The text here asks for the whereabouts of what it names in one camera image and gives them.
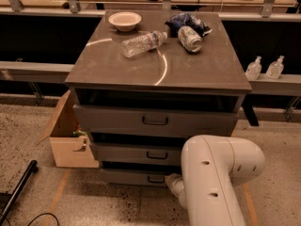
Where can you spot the grey top drawer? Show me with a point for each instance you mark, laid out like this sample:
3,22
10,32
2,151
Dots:
153,122

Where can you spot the grey middle drawer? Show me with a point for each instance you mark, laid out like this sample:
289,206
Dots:
139,154

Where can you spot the cardboard box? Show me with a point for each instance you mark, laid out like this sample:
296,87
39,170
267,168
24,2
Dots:
68,151

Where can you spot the grey bottom drawer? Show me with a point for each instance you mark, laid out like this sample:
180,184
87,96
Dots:
133,177

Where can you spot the grey drawer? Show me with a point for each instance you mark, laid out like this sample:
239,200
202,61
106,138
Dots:
153,122
133,177
139,154

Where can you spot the right sanitizer pump bottle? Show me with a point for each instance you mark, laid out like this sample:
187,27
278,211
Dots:
275,68

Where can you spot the sanitizer pump bottle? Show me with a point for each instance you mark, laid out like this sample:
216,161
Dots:
254,69
275,68

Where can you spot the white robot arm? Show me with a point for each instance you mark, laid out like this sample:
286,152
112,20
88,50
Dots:
211,167

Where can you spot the blue chip bag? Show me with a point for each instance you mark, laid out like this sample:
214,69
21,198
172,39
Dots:
177,21

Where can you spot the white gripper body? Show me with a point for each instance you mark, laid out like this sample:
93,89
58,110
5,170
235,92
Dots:
172,182

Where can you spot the black pole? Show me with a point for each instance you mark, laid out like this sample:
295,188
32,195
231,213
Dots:
7,200

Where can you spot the green item in box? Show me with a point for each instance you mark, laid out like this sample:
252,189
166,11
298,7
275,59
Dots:
79,133

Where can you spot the grey drawer cabinet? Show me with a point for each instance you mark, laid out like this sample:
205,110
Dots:
167,78

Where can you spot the crushed soda can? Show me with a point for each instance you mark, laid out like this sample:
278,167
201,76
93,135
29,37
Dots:
190,39

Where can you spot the left sanitizer pump bottle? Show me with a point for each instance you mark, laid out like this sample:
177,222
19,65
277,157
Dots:
254,69

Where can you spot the white bowl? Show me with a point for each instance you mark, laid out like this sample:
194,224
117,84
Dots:
125,21

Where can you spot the clear plastic water bottle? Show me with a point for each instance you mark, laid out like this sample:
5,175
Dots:
143,43

